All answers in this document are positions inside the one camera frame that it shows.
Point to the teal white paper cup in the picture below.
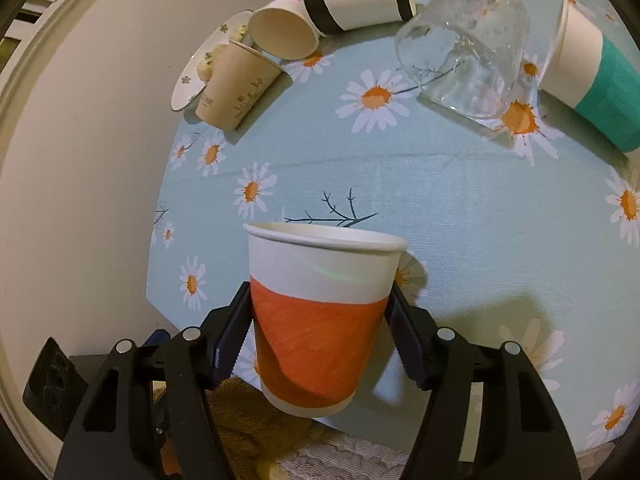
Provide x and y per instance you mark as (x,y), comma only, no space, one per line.
(585,71)

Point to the orange white paper cup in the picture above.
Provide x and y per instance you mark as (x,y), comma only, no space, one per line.
(318,294)

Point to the beige kraft paper cup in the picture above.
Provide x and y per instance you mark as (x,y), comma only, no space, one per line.
(241,76)

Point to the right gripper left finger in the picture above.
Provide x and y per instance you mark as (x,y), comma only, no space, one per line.
(114,432)

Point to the floral bowl with snacks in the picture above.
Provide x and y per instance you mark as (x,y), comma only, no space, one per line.
(199,69)

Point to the clear glass cup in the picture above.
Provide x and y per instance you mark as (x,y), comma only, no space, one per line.
(465,55)

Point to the pink paper cup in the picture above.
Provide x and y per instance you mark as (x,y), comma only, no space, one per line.
(283,29)

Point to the brown fluffy rug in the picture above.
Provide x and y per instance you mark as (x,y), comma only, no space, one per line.
(254,434)

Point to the daisy print blue tablecloth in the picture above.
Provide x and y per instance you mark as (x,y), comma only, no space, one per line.
(525,229)

